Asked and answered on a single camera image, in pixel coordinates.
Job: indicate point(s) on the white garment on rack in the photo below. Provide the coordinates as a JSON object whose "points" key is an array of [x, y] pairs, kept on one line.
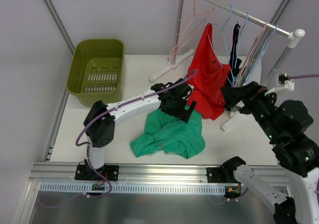
{"points": [[246, 71]]}

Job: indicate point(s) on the red tank top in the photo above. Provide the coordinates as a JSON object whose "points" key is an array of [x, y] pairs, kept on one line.
{"points": [[210, 77]]}

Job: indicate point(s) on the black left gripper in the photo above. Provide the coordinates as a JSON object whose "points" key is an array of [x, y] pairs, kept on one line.
{"points": [[180, 110]]}

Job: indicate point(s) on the aluminium frame rail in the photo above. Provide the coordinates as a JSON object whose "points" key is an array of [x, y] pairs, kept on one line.
{"points": [[150, 173]]}

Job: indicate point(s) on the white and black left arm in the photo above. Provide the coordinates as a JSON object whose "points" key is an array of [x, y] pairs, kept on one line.
{"points": [[100, 122]]}

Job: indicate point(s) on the silver and white clothes rack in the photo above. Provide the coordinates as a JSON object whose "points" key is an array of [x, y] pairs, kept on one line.
{"points": [[293, 37]]}

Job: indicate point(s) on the green tank top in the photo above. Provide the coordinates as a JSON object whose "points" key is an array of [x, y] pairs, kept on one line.
{"points": [[163, 132]]}

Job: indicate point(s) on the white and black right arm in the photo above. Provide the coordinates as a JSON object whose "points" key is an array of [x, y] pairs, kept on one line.
{"points": [[297, 154]]}

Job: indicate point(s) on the light blue wire hanger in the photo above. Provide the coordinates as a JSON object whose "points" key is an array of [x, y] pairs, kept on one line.
{"points": [[222, 29]]}

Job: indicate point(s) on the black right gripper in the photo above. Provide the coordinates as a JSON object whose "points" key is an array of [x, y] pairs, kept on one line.
{"points": [[239, 94]]}

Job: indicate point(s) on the white slotted cable duct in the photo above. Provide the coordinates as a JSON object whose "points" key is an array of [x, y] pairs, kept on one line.
{"points": [[217, 190]]}

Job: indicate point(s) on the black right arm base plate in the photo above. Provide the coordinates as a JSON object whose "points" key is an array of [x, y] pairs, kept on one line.
{"points": [[220, 175]]}

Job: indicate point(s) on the black tank top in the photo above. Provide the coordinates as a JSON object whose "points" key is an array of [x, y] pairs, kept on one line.
{"points": [[234, 61]]}

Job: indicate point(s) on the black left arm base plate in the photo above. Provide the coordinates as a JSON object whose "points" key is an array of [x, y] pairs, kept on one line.
{"points": [[85, 173]]}

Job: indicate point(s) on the olive green plastic basket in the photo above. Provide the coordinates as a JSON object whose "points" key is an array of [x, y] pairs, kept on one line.
{"points": [[96, 72]]}

